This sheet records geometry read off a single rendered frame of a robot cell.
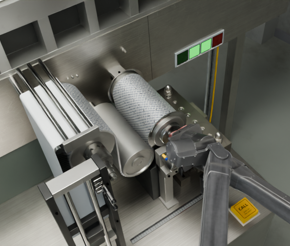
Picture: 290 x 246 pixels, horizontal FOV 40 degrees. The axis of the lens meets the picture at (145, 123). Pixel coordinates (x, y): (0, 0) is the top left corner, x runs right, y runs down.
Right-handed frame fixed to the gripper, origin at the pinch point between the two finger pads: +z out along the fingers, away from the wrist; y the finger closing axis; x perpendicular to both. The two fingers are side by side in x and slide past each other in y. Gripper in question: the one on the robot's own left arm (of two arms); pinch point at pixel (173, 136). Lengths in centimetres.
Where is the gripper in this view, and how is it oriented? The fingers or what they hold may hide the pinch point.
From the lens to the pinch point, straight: 121.2
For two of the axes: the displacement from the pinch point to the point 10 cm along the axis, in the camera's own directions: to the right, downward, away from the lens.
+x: -3.6, -9.0, -2.6
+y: 8.4, -4.3, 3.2
